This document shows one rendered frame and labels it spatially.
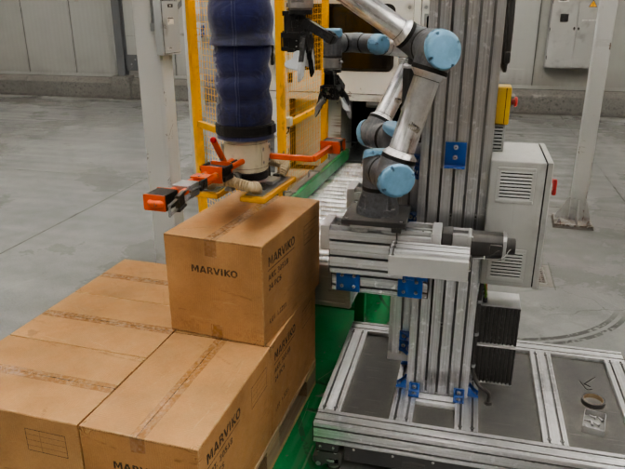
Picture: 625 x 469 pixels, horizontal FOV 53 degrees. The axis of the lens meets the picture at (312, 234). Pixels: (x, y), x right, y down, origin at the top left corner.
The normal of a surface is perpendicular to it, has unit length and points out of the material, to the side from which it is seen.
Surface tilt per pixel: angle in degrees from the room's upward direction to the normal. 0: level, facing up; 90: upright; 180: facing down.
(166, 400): 0
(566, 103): 90
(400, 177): 97
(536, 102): 90
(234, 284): 90
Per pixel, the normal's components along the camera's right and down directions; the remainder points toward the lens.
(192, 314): -0.35, 0.32
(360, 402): 0.00, -0.94
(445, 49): 0.25, 0.22
